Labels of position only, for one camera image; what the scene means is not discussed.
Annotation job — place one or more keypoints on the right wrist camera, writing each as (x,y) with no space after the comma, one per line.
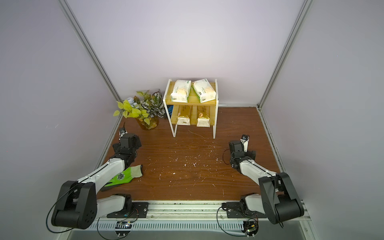
(245,141)

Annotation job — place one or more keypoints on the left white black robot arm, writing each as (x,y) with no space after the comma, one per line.
(77,205)

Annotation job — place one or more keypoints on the potted plant in glass vase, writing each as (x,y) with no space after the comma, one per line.
(145,107)

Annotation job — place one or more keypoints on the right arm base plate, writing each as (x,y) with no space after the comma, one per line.
(233,211)

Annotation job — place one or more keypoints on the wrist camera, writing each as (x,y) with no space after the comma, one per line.
(245,141)
(122,132)

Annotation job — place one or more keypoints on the white tissue pack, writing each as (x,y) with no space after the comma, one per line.
(181,91)
(204,90)

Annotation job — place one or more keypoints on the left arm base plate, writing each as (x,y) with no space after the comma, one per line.
(135,210)

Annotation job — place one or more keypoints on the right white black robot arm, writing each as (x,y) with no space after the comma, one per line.
(278,199)

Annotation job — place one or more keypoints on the blue object behind shelf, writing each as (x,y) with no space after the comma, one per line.
(170,109)

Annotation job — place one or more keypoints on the controller board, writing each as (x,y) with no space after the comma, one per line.
(123,228)
(251,227)

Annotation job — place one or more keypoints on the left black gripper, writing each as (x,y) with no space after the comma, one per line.
(137,142)

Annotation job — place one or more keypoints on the left controller board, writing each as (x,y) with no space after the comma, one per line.
(123,228)

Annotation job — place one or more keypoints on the aluminium rail frame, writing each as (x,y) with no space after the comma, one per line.
(193,220)

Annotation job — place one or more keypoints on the gold tissue pack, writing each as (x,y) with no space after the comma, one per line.
(203,116)
(184,116)

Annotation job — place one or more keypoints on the wooden two-tier shelf white frame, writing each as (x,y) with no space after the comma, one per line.
(194,102)

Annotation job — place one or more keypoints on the right controller board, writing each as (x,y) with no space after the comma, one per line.
(251,227)

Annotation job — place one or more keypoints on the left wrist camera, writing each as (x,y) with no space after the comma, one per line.
(122,132)

